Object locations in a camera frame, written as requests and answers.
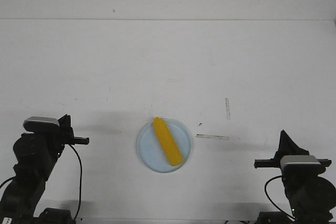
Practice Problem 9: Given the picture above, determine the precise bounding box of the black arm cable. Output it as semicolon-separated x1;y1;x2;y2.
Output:
264;176;295;221
68;144;83;221

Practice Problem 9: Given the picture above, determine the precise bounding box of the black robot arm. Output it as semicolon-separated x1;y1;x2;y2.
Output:
254;130;335;223
1;114;89;223

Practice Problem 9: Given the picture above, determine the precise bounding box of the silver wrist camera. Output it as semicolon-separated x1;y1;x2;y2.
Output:
280;155;321;172
23;116;60;133

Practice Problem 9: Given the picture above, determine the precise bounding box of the yellow corn cob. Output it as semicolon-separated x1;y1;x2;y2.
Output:
153;117;183;166

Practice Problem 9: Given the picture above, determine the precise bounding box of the light blue round plate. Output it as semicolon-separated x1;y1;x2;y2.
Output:
136;117;192;173

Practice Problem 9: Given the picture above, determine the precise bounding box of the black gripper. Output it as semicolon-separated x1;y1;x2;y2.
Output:
254;130;331;177
57;114;89;157

